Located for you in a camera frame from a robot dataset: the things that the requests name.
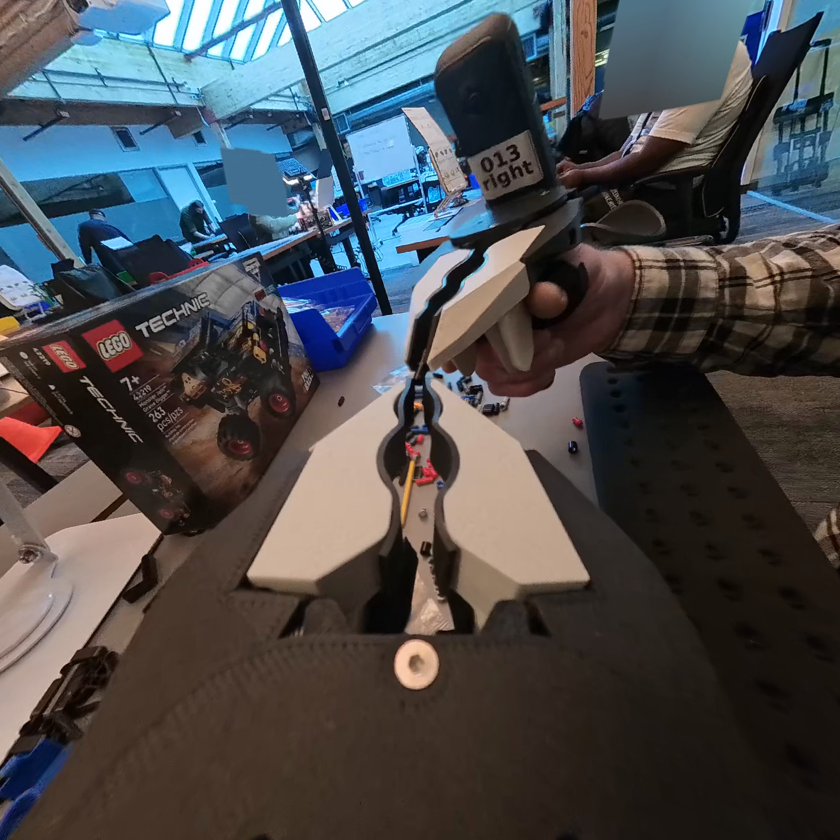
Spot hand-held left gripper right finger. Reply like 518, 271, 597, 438
423, 381, 592, 634

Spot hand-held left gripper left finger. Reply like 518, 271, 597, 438
247, 382, 421, 634

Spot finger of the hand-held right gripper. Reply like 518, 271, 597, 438
420, 225, 550, 368
406, 251, 483, 382

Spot grey desk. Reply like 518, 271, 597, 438
0, 311, 601, 756

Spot person's right hand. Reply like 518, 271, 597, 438
443, 243, 636, 398

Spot tan pegboard sheet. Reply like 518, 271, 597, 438
402, 107, 473, 198

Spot background work table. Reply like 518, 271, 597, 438
395, 190, 487, 253

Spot blue storage bin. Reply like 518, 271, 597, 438
277, 266, 378, 371

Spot pile of small connector pieces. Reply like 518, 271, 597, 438
394, 374, 511, 487

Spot whiteboard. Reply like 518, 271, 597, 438
346, 115, 421, 185

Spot black steel pole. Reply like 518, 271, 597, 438
281, 0, 393, 316

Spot black angled beam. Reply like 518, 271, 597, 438
123, 554, 158, 605

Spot printed toy truck set box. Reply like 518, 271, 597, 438
0, 252, 320, 534

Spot black office chair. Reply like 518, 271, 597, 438
623, 12, 824, 245

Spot skylight window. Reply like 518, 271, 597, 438
147, 0, 368, 63

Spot white booklet stand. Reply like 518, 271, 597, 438
0, 459, 164, 673

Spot orange cone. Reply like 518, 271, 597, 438
0, 416, 63, 463

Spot blue fairing panel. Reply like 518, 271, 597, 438
0, 735, 70, 821

